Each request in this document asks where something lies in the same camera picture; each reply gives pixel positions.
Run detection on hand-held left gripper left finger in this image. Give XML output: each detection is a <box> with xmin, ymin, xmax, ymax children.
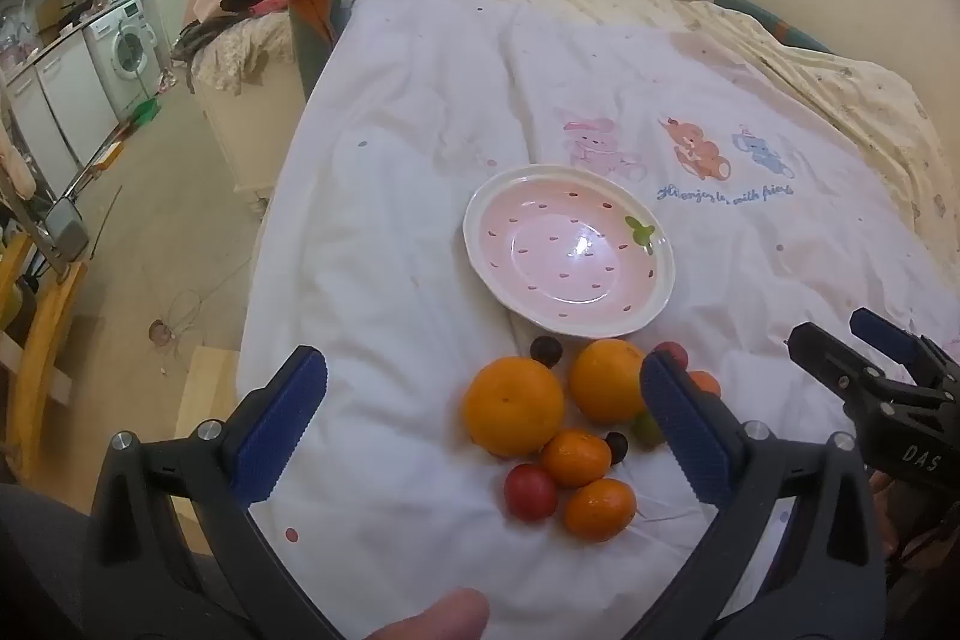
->
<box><xmin>79</xmin><ymin>345</ymin><xmax>346</xmax><ymax>640</ymax></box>

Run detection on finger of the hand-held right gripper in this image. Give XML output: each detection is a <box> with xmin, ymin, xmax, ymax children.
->
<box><xmin>784</xmin><ymin>321</ymin><xmax>891</xmax><ymax>421</ymax></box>
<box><xmin>850</xmin><ymin>307</ymin><xmax>960</xmax><ymax>387</ymax></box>

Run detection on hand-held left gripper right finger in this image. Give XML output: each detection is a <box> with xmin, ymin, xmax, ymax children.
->
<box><xmin>622</xmin><ymin>351</ymin><xmax>890</xmax><ymax>640</ymax></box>

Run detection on green grape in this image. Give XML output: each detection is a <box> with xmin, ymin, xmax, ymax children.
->
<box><xmin>628</xmin><ymin>411</ymin><xmax>665</xmax><ymax>450</ymax></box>

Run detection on large orange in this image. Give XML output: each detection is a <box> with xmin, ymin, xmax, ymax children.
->
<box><xmin>463</xmin><ymin>356</ymin><xmax>566</xmax><ymax>459</ymax></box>
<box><xmin>568</xmin><ymin>338</ymin><xmax>650</xmax><ymax>426</ymax></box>

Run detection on pink strawberry-pattern plate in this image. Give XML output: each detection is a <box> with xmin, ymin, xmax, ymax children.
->
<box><xmin>463</xmin><ymin>164</ymin><xmax>676</xmax><ymax>339</ymax></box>

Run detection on person's right hand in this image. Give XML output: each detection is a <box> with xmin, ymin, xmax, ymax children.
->
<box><xmin>868</xmin><ymin>471</ymin><xmax>902</xmax><ymax>558</ymax></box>

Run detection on person's left hand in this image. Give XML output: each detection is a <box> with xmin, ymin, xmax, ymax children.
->
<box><xmin>360</xmin><ymin>587</ymin><xmax>491</xmax><ymax>640</ymax></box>

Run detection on cream patterned bed sheet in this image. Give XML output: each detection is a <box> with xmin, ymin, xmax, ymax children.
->
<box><xmin>416</xmin><ymin>0</ymin><xmax>953</xmax><ymax>251</ymax></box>

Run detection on yellow wooden chair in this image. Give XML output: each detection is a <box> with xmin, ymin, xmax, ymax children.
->
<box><xmin>0</xmin><ymin>231</ymin><xmax>89</xmax><ymax>483</ymax></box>

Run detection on white printed blanket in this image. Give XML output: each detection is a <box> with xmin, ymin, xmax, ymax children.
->
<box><xmin>236</xmin><ymin>0</ymin><xmax>960</xmax><ymax>640</ymax></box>

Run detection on teal pillow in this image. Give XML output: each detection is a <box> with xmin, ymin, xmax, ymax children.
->
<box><xmin>712</xmin><ymin>0</ymin><xmax>833</xmax><ymax>55</ymax></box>

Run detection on cream floral cloth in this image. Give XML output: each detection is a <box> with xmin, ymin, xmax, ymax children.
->
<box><xmin>191</xmin><ymin>14</ymin><xmax>297</xmax><ymax>94</ymax></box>

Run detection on white kitchen cabinets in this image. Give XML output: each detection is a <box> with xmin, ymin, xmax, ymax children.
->
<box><xmin>4</xmin><ymin>36</ymin><xmax>121</xmax><ymax>184</ymax></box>

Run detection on white washing machine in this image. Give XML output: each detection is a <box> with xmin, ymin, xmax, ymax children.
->
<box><xmin>82</xmin><ymin>0</ymin><xmax>162</xmax><ymax>112</ymax></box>

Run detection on grey and orange cushion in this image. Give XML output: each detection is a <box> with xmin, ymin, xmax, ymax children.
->
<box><xmin>285</xmin><ymin>0</ymin><xmax>383</xmax><ymax>101</ymax></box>

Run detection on white bed frame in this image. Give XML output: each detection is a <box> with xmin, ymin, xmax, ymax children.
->
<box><xmin>199</xmin><ymin>62</ymin><xmax>305</xmax><ymax>215</ymax></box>

